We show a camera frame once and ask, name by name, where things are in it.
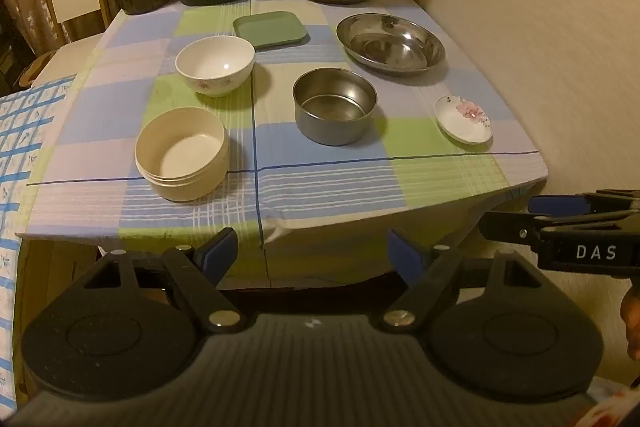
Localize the checked tablecloth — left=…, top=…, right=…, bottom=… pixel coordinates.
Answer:
left=15, top=0, right=548, bottom=280

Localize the white floral ceramic bowl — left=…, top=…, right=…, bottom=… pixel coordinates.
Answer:
left=175, top=35, right=256, bottom=98

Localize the cream plastic bowl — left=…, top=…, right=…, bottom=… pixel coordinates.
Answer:
left=135, top=107, right=231, bottom=202

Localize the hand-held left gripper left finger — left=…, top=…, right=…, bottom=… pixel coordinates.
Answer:
left=80, top=227, right=246, bottom=334

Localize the green square plate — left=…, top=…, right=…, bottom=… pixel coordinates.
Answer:
left=232, top=11, right=310, bottom=52

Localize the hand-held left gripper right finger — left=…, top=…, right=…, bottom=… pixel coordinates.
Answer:
left=382, top=229, right=543, bottom=331

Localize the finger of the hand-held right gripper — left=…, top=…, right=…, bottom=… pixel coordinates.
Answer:
left=527, top=189, right=640, bottom=218
left=478, top=208, right=547, bottom=249

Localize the large stainless steel plate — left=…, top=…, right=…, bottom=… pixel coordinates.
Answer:
left=336, top=13, right=447, bottom=76

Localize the blue checked blanket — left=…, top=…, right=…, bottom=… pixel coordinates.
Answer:
left=0, top=74, right=76, bottom=408

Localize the small floral saucer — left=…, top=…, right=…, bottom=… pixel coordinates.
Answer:
left=434, top=95, right=493, bottom=144

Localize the person's right hand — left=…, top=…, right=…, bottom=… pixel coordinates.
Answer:
left=620, top=283, right=640, bottom=362

